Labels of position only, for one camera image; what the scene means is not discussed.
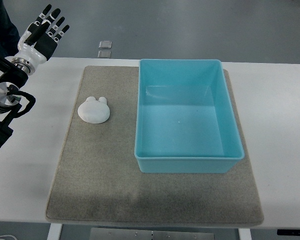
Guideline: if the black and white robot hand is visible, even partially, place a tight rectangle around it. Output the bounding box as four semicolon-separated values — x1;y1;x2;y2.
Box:
14;4;69;68

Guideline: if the white bunny plush toy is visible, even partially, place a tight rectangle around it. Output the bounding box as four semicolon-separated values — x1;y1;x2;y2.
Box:
77;96;110;124

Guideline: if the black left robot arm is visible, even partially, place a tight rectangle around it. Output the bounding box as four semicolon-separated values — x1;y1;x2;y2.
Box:
0;44;38;148

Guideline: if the blue plastic box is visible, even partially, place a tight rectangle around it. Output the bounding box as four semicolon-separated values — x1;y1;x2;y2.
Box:
134;59;246;174

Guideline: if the dark blue clothed person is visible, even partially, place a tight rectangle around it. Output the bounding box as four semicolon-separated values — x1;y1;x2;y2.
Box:
0;0;20;57

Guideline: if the lower silver floor plate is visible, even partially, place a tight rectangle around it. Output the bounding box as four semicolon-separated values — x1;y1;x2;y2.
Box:
97;50;111;59

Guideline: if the silver floor plate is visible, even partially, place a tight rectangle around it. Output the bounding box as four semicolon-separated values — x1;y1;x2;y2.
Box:
98;40;112;49
97;50;111;59

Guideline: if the upper silver floor plate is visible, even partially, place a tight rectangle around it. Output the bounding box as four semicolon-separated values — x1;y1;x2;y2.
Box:
98;40;112;49

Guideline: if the grey felt mat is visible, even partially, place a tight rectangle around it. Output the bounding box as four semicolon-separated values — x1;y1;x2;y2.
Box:
46;66;264;228

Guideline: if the left white table leg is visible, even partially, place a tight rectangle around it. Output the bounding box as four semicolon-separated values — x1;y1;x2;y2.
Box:
47;223;62;240

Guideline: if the white table leg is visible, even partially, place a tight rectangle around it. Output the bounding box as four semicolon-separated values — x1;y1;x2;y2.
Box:
47;223;62;240
238;228;252;240

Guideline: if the right white table leg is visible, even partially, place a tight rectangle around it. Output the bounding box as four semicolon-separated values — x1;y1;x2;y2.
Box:
238;228;252;240

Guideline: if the black table control panel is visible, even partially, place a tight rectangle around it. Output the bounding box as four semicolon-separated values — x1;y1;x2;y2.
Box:
277;229;300;236

